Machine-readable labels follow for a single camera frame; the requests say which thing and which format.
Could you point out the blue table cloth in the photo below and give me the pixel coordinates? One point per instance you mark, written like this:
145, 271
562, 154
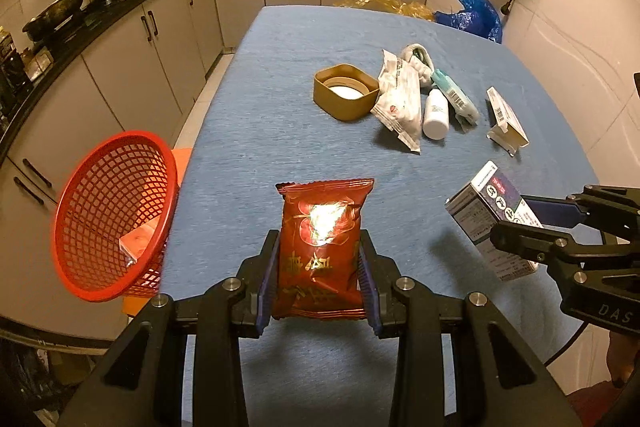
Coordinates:
263, 129

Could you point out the brown square paper bowl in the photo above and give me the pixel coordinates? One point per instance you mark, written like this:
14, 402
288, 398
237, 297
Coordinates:
345, 92

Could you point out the small white bottle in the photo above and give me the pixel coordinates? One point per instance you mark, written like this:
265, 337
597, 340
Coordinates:
436, 116

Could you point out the white dark medicine box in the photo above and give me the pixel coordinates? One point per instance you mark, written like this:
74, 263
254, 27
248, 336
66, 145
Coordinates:
488, 198

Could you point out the white plastic wrapper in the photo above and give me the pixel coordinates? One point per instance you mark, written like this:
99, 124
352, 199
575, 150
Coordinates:
398, 106

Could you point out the red plastic mesh basket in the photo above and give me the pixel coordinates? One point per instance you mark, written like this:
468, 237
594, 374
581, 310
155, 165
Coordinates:
111, 225

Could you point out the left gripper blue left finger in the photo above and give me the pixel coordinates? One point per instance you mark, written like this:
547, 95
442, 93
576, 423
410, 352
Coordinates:
260, 277

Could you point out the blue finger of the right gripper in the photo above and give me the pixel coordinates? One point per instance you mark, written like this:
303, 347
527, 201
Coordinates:
529, 243
564, 213

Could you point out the blue plastic bag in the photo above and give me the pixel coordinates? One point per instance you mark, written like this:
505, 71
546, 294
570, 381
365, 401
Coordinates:
478, 17

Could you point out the yellow plastic bag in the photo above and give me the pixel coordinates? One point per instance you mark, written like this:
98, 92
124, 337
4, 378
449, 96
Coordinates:
411, 9

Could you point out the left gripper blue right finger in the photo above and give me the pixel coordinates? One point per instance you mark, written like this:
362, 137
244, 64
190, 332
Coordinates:
376, 278

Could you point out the black wok with handle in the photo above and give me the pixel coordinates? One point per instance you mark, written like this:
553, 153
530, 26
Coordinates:
42, 26

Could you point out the red snack bag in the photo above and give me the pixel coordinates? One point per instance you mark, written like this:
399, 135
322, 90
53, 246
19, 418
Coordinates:
319, 250

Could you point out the white green wrapper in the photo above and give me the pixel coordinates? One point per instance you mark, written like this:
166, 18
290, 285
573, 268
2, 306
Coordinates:
418, 58

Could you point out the white medicine box large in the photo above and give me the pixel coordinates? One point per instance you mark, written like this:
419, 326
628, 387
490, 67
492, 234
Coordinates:
507, 131

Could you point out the teal white tube package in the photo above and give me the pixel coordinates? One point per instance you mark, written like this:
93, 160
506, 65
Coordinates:
464, 109

